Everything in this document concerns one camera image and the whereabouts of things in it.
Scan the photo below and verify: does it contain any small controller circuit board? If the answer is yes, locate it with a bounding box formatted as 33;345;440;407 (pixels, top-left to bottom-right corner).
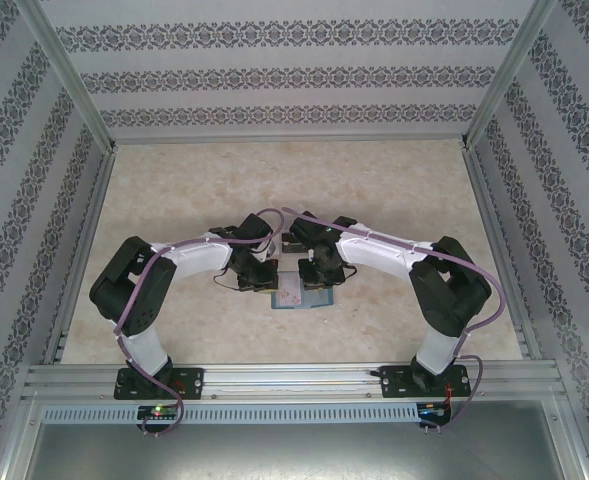
137;404;183;420
417;399;454;420

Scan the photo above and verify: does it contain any grey sheet metal panel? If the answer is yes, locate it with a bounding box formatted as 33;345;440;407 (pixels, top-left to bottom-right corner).
23;422;588;480

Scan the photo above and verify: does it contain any purple cable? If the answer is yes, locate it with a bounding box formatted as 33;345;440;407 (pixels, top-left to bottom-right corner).
112;208;285;437
281;207;504;437

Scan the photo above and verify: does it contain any aluminium table base rail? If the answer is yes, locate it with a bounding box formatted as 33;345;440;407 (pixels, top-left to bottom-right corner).
21;363;561;402

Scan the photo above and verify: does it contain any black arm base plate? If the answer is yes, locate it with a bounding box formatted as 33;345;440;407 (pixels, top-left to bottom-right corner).
115;367;206;401
379;364;471;400

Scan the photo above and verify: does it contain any slotted grey cable duct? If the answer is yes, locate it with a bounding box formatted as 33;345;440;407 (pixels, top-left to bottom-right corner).
41;402;421;424

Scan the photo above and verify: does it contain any aluminium table side rail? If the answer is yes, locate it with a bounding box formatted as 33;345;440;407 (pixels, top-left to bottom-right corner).
461;144;543;360
43;147;120;365

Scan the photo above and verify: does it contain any aluminium frame post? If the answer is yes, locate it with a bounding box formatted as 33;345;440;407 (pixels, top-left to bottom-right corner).
461;0;560;149
21;0;116;151

